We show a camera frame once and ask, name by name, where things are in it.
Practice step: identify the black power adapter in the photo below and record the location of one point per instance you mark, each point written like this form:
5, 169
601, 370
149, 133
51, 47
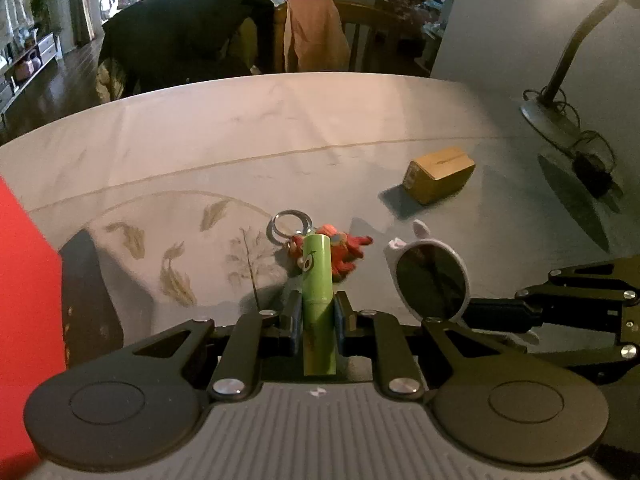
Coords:
595, 172

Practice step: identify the green tube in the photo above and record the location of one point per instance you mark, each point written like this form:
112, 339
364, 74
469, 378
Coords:
316, 285

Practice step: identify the black coat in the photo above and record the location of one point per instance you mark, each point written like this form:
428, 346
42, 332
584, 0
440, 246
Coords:
185, 35

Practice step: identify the white sunglasses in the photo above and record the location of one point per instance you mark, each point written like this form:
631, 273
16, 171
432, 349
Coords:
430, 275

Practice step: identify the yellow patterned cloth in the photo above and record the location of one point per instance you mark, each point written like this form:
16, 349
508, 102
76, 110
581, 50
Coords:
107, 82

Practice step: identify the black desk lamp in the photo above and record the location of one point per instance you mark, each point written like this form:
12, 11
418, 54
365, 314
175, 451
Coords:
565, 60

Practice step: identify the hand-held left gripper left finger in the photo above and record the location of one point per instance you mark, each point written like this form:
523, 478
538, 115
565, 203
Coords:
294, 320

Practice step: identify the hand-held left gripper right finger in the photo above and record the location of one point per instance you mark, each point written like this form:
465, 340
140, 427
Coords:
342, 320

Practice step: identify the wooden chair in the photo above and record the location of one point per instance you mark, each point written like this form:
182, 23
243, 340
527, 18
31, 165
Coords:
385, 35

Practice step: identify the small cardboard box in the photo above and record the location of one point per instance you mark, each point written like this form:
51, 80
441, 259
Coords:
440, 175

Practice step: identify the cluttered shelf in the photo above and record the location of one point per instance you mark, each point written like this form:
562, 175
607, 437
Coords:
420, 15

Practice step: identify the red cardboard box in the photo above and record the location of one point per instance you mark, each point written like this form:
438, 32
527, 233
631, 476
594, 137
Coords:
25, 310

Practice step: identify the low media cabinet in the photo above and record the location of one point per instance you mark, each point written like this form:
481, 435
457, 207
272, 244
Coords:
30, 70

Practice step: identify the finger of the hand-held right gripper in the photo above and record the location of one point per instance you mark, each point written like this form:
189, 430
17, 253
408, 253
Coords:
620, 355
500, 312

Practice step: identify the pink cloth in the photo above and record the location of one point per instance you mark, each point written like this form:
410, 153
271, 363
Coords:
315, 35

